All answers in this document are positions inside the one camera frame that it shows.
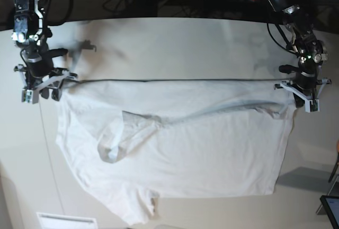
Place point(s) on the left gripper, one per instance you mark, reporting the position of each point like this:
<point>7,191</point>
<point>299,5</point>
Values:
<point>306,83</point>

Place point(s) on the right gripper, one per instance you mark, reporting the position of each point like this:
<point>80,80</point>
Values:
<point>39,66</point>

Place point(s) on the white T-shirt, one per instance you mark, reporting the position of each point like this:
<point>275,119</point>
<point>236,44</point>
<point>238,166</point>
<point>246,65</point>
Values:
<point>128,143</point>

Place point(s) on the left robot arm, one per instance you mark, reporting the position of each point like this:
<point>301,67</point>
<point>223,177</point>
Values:
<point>310,52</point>

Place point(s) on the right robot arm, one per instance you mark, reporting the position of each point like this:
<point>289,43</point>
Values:
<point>32,29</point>

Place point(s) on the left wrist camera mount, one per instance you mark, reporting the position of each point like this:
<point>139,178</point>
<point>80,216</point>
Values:
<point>307,98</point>

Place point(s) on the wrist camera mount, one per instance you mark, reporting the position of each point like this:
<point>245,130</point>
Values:
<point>30,94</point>
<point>307,98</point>

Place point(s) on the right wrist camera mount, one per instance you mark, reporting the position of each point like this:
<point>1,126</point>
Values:
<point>30,94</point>

